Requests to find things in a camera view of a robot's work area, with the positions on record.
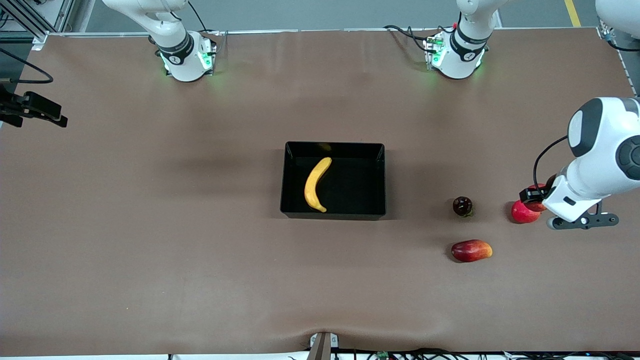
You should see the small red yellow apple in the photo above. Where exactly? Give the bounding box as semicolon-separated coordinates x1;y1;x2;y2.
524;183;549;213

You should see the black plastic box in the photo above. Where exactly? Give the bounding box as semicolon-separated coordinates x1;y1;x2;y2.
280;141;387;221

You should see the yellow banana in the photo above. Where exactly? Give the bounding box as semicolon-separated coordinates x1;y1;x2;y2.
304;157;333;213

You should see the red peach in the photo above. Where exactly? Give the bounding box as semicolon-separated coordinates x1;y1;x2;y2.
511;200;542;224

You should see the dark purple mangosteen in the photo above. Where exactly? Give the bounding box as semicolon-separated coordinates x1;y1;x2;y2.
452;196;474;217

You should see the red mango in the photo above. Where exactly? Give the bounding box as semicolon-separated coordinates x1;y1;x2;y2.
451;239;493;263

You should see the brown table cover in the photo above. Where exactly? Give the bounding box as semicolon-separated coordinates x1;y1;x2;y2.
0;27;640;357

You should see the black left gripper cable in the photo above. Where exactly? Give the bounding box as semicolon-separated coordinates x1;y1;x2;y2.
532;135;571;190

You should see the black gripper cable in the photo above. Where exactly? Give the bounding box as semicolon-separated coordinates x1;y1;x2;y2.
0;47;54;85
532;135;571;190

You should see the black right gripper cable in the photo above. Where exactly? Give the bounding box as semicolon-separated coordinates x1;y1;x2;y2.
0;47;54;85

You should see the black right arm base cable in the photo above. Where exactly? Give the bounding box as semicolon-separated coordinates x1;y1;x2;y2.
187;0;221;56

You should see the black arm base cable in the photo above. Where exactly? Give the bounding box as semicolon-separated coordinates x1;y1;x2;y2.
187;0;221;56
384;24;436;53

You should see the black left arm base cable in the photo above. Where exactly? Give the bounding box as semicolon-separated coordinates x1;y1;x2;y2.
384;24;436;53

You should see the grey metal table bracket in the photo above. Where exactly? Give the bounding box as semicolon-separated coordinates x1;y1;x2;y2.
307;331;340;360

